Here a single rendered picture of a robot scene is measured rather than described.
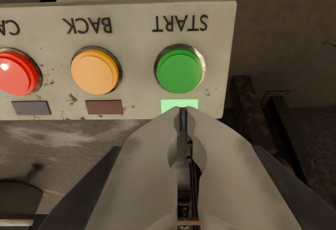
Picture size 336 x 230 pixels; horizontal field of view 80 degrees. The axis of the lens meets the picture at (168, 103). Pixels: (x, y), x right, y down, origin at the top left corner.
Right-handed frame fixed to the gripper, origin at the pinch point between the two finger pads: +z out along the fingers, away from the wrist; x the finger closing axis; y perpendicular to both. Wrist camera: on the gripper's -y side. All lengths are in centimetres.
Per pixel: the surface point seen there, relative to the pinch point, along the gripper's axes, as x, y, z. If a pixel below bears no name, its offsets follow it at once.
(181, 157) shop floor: 4, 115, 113
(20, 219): -25.3, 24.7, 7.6
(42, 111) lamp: -14.0, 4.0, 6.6
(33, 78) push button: -13.2, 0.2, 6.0
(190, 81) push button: 0.9, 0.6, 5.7
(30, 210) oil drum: -161, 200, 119
